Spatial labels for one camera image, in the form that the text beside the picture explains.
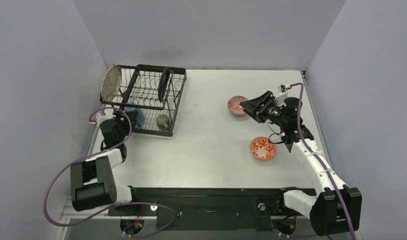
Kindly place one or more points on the white and blue cup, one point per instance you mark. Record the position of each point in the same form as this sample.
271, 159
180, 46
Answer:
136, 115

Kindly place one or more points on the black wire dish rack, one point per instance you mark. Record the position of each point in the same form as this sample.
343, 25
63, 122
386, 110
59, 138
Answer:
139, 89

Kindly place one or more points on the orange floral bowl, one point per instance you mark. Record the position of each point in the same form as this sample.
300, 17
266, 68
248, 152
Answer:
262, 149

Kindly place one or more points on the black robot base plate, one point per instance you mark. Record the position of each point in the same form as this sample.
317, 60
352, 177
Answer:
188, 209

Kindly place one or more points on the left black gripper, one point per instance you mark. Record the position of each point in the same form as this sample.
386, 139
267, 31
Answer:
122, 116

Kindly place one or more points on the red patterned upturned bowl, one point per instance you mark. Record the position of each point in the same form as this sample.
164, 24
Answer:
234, 106

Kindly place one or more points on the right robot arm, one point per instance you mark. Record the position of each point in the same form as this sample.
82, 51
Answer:
336, 207

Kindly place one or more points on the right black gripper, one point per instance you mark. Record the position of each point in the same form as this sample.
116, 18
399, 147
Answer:
262, 108

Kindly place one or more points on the black round plate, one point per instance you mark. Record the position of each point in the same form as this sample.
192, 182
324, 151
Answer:
163, 83

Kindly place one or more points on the olive green ceramic mug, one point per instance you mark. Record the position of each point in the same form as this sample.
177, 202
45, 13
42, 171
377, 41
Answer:
163, 122

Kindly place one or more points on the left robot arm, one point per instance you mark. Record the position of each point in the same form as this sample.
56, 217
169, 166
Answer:
92, 181

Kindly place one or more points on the speckled oval plate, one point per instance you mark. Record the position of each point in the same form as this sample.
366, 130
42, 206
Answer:
111, 83

